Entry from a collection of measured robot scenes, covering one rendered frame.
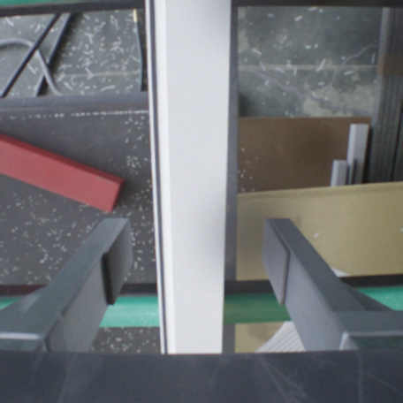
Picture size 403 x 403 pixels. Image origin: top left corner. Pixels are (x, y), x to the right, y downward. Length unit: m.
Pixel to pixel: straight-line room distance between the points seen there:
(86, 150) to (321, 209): 0.45
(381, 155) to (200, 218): 0.80
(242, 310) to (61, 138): 0.45
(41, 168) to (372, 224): 0.62
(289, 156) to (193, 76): 0.71
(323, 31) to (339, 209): 0.80
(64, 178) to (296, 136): 0.62
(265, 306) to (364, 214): 0.33
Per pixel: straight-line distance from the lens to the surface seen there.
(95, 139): 0.59
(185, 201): 0.22
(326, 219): 0.60
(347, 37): 1.29
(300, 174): 0.92
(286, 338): 0.71
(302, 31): 1.24
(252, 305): 0.36
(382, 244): 0.67
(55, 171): 0.59
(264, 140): 0.87
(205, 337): 0.29
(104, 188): 0.56
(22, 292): 0.43
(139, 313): 0.37
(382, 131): 0.97
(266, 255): 0.16
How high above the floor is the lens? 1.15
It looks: 73 degrees down
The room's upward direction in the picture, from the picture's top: 178 degrees clockwise
